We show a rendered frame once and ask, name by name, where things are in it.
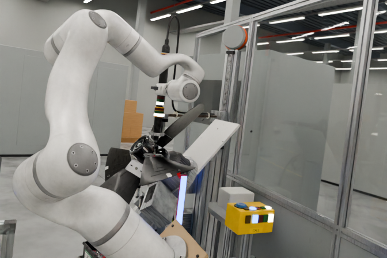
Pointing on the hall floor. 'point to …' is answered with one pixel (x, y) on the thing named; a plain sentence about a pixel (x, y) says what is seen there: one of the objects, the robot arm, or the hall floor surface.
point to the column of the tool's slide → (222, 156)
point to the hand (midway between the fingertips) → (162, 88)
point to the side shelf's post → (231, 245)
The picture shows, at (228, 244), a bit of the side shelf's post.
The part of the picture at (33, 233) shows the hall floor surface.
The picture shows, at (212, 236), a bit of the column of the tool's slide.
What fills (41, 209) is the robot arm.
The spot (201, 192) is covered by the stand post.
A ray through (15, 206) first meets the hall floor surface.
